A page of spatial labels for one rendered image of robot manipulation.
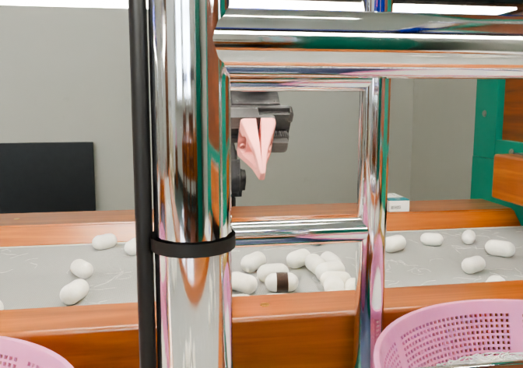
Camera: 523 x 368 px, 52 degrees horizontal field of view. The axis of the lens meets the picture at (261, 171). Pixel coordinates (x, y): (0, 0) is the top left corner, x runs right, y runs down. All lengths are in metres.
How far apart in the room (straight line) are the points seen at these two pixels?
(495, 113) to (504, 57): 0.85
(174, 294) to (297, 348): 0.32
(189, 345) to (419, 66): 0.11
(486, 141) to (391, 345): 0.67
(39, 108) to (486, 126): 2.11
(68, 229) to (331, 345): 0.47
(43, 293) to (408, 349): 0.38
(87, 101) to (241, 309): 2.27
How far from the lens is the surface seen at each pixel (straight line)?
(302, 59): 0.16
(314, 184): 2.81
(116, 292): 0.61
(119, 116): 2.67
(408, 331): 0.46
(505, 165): 0.90
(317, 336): 0.48
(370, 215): 0.43
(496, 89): 1.03
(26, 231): 0.84
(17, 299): 0.62
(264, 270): 0.60
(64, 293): 0.58
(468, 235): 0.82
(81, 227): 0.83
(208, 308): 0.16
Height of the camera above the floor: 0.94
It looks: 8 degrees down
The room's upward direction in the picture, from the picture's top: straight up
